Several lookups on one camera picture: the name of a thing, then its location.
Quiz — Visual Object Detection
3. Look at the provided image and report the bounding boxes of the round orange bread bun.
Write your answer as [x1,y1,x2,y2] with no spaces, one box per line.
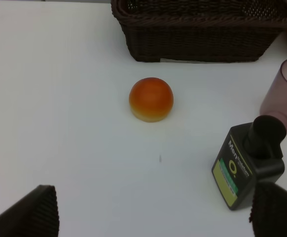
[129,78,174,122]

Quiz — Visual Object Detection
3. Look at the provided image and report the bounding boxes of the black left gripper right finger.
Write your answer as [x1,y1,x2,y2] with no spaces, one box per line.
[249,182,287,237]

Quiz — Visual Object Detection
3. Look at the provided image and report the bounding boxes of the black pump bottle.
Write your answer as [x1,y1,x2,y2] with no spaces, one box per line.
[212,115,287,210]

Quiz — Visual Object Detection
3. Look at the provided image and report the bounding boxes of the dark brown wicker basket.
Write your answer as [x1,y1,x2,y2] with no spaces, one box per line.
[111,0,287,63]

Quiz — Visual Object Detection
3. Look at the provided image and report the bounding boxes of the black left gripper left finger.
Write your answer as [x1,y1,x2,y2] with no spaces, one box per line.
[0,185,60,237]

